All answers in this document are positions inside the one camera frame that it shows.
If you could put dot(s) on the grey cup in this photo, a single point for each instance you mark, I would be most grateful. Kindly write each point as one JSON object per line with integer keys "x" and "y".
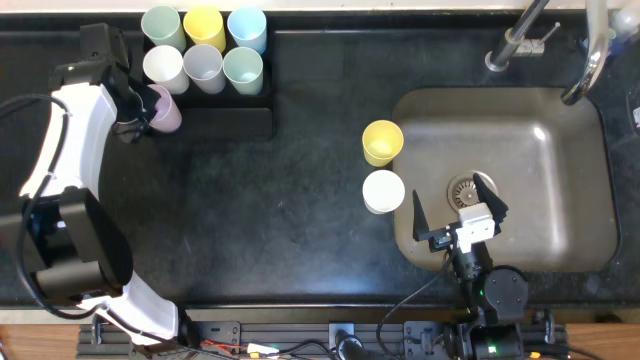
{"x": 202, "y": 64}

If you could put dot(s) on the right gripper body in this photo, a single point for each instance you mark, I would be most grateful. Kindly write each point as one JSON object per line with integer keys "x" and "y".
{"x": 445, "y": 237}

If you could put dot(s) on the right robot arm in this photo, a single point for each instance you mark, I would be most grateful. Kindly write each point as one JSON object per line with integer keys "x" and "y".
{"x": 505, "y": 290}

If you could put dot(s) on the steel tap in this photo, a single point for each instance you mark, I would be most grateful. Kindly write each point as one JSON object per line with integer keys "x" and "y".
{"x": 505, "y": 47}

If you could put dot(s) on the steel sink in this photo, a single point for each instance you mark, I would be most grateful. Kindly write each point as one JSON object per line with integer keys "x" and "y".
{"x": 540, "y": 175}

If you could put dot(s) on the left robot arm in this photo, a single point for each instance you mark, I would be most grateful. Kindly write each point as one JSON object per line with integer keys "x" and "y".
{"x": 80, "y": 130}

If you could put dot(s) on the pink cup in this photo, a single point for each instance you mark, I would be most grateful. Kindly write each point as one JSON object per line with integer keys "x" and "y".
{"x": 169, "y": 117}

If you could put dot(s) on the black tray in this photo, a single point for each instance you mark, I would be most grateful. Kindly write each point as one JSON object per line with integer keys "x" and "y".
{"x": 225, "y": 122}

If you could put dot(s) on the mounting rail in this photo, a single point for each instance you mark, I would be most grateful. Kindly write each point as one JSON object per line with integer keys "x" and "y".
{"x": 280, "y": 332}

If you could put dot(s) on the blue cup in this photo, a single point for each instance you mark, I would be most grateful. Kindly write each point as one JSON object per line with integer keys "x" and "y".
{"x": 246, "y": 26}

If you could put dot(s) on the green cup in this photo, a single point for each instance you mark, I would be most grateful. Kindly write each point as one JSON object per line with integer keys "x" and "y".
{"x": 242, "y": 67}
{"x": 161, "y": 25}

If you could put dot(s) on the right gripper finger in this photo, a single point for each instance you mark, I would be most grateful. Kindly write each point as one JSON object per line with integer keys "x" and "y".
{"x": 492, "y": 197}
{"x": 420, "y": 220}

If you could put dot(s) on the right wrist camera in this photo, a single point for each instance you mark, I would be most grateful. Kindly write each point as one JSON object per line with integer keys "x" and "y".
{"x": 475, "y": 220}

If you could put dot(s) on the blue soap bottle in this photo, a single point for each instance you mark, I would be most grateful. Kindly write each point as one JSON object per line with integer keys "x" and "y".
{"x": 627, "y": 22}

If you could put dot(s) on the yellow cup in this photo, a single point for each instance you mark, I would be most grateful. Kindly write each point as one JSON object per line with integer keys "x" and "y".
{"x": 202, "y": 24}
{"x": 382, "y": 140}

